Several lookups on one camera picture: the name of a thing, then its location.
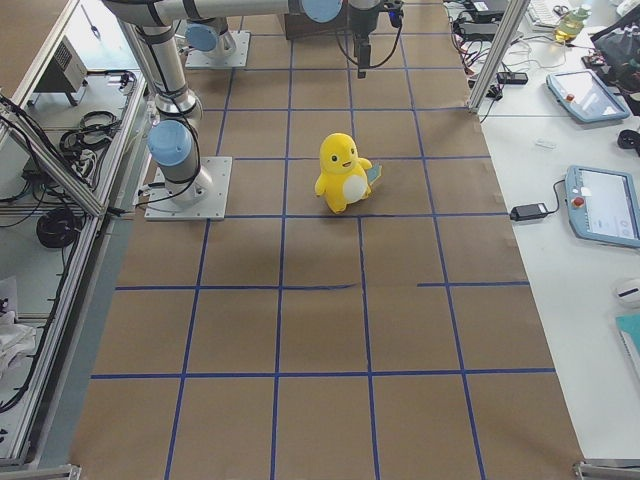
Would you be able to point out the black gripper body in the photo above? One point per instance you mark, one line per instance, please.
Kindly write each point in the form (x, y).
(361, 20)

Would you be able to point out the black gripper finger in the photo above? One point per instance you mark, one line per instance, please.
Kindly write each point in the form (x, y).
(363, 58)

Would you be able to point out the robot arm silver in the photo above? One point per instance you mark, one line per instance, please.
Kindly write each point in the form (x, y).
(210, 36)
(173, 142)

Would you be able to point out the yellow plush dinosaur toy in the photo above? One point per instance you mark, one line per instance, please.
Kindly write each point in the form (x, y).
(343, 176)

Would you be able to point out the blue teach pendant far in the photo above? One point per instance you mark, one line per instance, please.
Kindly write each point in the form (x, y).
(585, 97)

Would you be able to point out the blue teach pendant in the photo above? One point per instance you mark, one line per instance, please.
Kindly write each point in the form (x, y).
(602, 206)
(585, 97)

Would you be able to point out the black power adapter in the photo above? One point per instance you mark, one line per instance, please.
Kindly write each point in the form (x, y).
(528, 212)

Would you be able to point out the blue teach pendant near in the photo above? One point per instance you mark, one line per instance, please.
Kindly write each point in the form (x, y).
(602, 206)

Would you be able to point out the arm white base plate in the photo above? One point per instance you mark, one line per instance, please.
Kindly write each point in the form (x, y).
(197, 60)
(205, 198)

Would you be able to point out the aluminium frame post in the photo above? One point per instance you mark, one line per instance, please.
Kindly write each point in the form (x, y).
(511, 20)

